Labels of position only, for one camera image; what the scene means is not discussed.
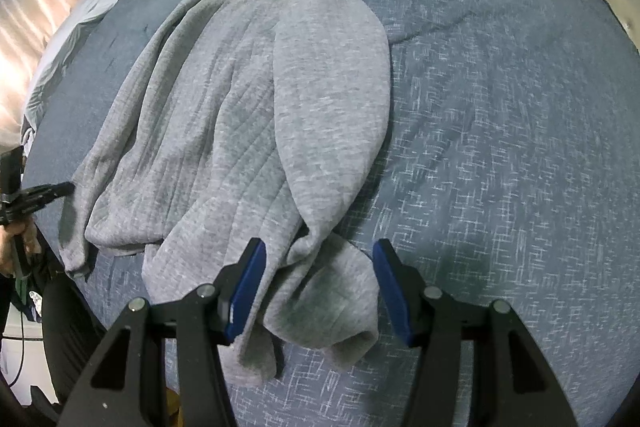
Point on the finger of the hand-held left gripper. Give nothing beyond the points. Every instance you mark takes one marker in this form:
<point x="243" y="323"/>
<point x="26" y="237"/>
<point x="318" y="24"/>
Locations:
<point x="50" y="192"/>

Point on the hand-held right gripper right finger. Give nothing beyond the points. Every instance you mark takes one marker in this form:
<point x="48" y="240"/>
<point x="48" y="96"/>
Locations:
<point x="395" y="292"/>

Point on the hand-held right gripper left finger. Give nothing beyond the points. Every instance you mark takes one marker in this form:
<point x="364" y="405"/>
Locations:
<point x="247" y="292"/>

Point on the grey sweater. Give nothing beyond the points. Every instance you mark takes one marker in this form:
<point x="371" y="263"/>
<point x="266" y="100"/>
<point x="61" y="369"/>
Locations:
<point x="250" y="107"/>

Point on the person's left hand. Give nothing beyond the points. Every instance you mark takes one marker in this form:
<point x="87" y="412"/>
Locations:
<point x="6" y="252"/>

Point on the person's leg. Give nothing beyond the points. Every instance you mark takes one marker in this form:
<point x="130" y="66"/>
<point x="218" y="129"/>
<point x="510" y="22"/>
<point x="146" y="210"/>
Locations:
<point x="70" y="327"/>

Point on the pink curtain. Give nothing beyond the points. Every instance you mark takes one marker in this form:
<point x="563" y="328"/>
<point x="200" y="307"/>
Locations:
<point x="30" y="22"/>

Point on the blue bed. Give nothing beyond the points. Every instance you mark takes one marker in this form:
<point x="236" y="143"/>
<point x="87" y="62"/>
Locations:
<point x="500" y="157"/>

